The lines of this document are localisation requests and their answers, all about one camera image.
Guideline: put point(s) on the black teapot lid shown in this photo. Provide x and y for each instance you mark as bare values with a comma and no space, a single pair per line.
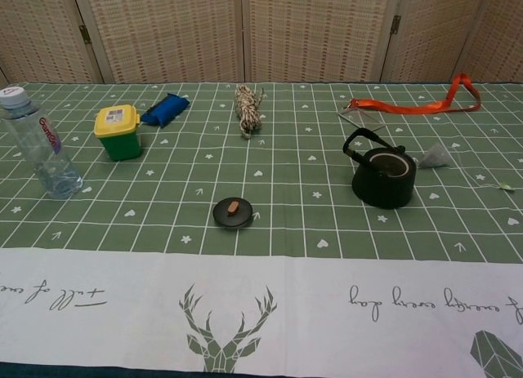
241,214

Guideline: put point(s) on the green container with yellow lid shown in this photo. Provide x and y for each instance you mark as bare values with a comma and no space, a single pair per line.
120,143

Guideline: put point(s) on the metal screen hinge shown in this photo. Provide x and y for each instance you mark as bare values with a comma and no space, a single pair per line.
395,23
83,34

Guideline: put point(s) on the blue snack packet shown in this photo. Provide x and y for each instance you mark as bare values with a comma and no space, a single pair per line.
167,108

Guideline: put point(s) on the clear plastic badge holder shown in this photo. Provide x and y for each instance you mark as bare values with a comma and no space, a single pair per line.
361,117

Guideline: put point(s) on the black teapot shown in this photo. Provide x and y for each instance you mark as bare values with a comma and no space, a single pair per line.
384,190

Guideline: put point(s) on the green grid tablecloth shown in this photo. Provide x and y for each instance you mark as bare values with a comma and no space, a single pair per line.
286,190

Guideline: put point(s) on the clear plastic water bottle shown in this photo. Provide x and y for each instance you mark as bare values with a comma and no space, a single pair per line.
41,149

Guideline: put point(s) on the woven folding screen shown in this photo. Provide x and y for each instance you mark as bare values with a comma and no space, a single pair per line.
171,31

